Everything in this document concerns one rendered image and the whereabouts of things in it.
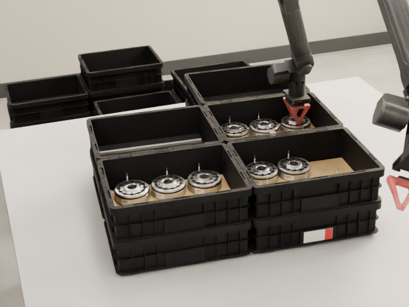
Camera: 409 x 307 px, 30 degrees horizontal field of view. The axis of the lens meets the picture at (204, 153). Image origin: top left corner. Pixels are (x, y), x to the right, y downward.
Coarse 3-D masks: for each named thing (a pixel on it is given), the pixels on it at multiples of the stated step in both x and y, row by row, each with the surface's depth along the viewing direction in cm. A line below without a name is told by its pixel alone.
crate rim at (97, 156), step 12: (168, 108) 260; (180, 108) 260; (192, 108) 261; (96, 120) 254; (216, 132) 246; (96, 144) 237; (192, 144) 236; (204, 144) 235; (96, 156) 230; (108, 156) 230
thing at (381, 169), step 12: (300, 132) 241; (312, 132) 241; (324, 132) 242; (348, 132) 241; (228, 144) 235; (360, 144) 233; (372, 156) 226; (384, 168) 219; (252, 180) 215; (300, 180) 214; (312, 180) 214; (324, 180) 215; (336, 180) 216; (348, 180) 217; (252, 192) 213; (264, 192) 212
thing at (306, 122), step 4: (288, 116) 269; (304, 116) 268; (284, 120) 266; (304, 120) 265; (308, 120) 265; (284, 124) 263; (288, 124) 263; (292, 124) 262; (296, 124) 262; (300, 124) 262; (304, 124) 262; (308, 124) 262; (296, 128) 261
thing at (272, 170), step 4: (248, 164) 237; (252, 164) 238; (256, 164) 237; (268, 164) 238; (272, 164) 237; (248, 168) 236; (252, 168) 235; (272, 168) 235; (276, 168) 235; (252, 172) 233; (256, 172) 233; (268, 172) 233; (272, 172) 233; (276, 172) 233; (252, 176) 231; (256, 176) 231; (260, 176) 231; (264, 176) 231; (268, 176) 231; (272, 176) 231
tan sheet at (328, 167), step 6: (312, 162) 245; (318, 162) 244; (324, 162) 244; (330, 162) 244; (336, 162) 244; (342, 162) 244; (312, 168) 241; (318, 168) 241; (324, 168) 241; (330, 168) 241; (336, 168) 241; (342, 168) 241; (348, 168) 240; (312, 174) 238; (318, 174) 237; (324, 174) 237; (330, 174) 237; (282, 180) 235
